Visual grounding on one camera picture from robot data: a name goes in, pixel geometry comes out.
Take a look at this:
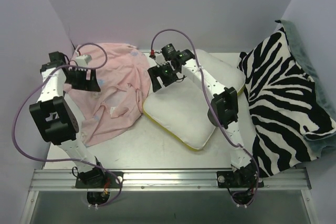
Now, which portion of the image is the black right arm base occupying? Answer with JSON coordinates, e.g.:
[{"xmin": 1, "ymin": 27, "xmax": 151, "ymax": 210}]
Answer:
[{"xmin": 216, "ymin": 170, "xmax": 257, "ymax": 189}]

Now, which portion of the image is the zebra print pillow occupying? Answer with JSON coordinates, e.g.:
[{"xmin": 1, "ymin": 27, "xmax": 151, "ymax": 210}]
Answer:
[{"xmin": 238, "ymin": 25, "xmax": 335, "ymax": 177}]

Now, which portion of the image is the white pillow yellow trim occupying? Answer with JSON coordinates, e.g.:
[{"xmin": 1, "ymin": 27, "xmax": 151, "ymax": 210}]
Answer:
[{"xmin": 143, "ymin": 49, "xmax": 245, "ymax": 151}]

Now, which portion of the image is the pink pillowcase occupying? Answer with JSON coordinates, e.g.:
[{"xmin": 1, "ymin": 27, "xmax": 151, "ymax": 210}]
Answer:
[{"xmin": 65, "ymin": 43, "xmax": 151, "ymax": 146}]

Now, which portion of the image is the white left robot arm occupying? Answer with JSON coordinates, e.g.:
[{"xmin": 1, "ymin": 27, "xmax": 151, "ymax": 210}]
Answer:
[{"xmin": 29, "ymin": 51, "xmax": 106, "ymax": 188}]

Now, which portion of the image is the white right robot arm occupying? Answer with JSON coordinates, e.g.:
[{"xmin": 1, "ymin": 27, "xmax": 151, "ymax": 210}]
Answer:
[{"xmin": 148, "ymin": 44, "xmax": 257, "ymax": 187}]

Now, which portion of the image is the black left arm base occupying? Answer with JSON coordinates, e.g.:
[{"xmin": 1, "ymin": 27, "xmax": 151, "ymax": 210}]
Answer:
[{"xmin": 75, "ymin": 169, "xmax": 123, "ymax": 189}]

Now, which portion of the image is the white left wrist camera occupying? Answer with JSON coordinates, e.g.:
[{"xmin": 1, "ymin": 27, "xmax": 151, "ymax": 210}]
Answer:
[{"xmin": 74, "ymin": 55, "xmax": 92, "ymax": 67}]

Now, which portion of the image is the aluminium front rail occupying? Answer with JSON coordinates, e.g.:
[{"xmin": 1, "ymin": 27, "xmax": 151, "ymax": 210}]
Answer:
[{"xmin": 29, "ymin": 169, "xmax": 311, "ymax": 192}]

